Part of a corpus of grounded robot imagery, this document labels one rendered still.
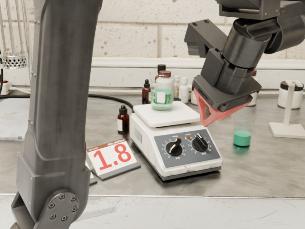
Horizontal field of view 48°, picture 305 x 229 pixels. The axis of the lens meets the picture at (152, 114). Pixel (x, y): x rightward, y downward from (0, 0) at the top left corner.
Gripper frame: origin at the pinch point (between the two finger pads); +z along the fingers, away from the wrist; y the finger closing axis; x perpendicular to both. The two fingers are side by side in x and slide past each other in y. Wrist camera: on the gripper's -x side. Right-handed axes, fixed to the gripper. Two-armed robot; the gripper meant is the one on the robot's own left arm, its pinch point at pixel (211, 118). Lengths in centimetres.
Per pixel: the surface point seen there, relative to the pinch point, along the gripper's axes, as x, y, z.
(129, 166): -4.1, 13.3, 12.8
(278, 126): 0.0, -29.0, 16.4
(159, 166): 1.0, 10.4, 7.7
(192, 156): 2.0, 3.7, 7.2
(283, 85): -12, -45, 18
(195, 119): -4.8, -1.7, 6.0
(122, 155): -6.8, 13.5, 12.5
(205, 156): 3.1, 1.2, 7.2
